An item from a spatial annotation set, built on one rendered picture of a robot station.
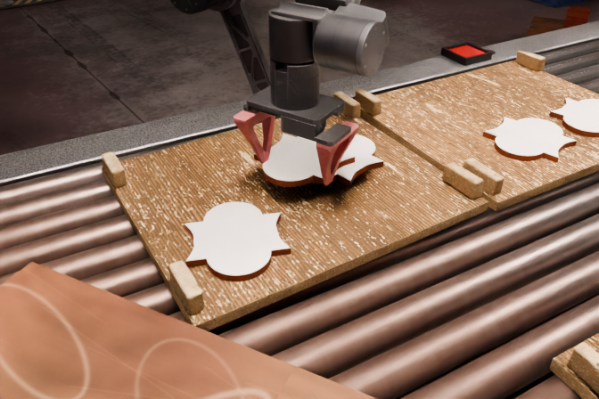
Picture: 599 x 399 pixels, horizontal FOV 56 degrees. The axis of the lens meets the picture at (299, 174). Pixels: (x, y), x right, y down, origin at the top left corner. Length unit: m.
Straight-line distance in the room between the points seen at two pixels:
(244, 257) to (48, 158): 0.42
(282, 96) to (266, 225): 0.16
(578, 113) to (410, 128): 0.28
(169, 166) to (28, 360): 0.44
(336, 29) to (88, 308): 0.35
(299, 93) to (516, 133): 0.41
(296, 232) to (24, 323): 0.33
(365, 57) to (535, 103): 0.54
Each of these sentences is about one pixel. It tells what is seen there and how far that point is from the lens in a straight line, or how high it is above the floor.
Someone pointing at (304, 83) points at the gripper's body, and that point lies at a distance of 0.63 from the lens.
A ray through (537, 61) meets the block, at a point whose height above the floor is 0.96.
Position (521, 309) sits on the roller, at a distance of 0.66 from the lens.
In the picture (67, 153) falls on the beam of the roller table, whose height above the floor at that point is 0.91.
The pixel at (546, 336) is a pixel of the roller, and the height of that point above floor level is 0.92.
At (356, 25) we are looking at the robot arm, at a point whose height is 1.18.
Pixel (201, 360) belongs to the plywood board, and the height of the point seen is 1.04.
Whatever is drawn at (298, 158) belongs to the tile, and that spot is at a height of 0.98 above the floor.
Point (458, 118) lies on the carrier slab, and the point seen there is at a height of 0.94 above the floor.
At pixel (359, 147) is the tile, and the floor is 0.97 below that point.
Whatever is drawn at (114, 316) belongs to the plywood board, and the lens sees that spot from 0.46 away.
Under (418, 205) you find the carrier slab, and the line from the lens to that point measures 0.74.
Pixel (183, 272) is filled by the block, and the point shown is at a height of 0.96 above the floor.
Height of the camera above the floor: 1.36
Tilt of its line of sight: 33 degrees down
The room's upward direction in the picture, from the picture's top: straight up
